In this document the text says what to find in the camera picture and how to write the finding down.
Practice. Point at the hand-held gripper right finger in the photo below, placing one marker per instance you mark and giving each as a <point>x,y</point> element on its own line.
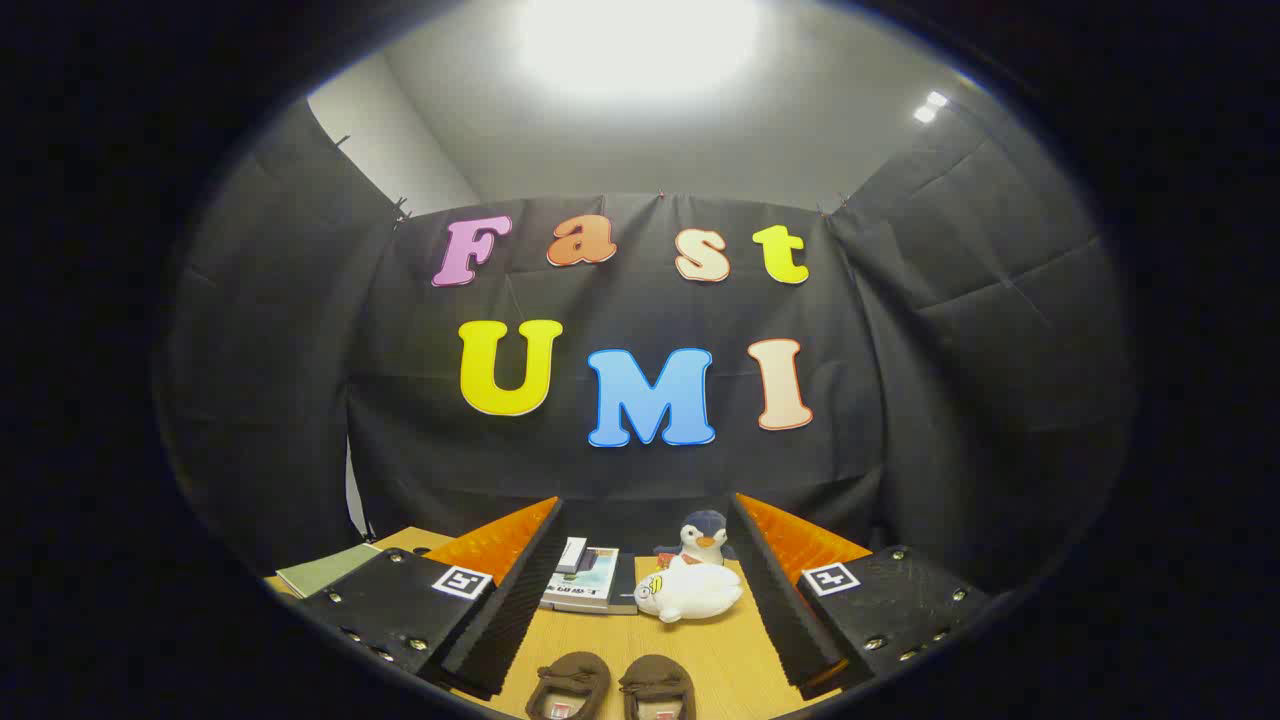
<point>785,610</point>

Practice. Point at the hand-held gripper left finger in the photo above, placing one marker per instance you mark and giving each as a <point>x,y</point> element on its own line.
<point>515,610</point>

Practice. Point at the brown fuzzy shoe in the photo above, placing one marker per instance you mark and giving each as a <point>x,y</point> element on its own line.
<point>570,672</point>
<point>660,675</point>

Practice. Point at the green fabric storage box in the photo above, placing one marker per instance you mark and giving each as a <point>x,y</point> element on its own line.
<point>325,570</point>

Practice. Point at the white cover book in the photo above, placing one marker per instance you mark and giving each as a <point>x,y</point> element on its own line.
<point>565,606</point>

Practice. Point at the small dark blue cover book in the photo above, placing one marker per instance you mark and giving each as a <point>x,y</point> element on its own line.
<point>572,555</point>

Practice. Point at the light blue cover book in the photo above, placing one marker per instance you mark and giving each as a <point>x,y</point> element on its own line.
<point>597,572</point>

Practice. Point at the white round plush toy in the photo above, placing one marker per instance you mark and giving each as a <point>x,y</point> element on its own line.
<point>695,592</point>

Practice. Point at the penguin plush toy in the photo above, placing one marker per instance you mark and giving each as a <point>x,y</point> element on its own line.
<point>703,535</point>

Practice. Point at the black book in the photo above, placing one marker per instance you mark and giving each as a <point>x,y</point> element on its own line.
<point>626,585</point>

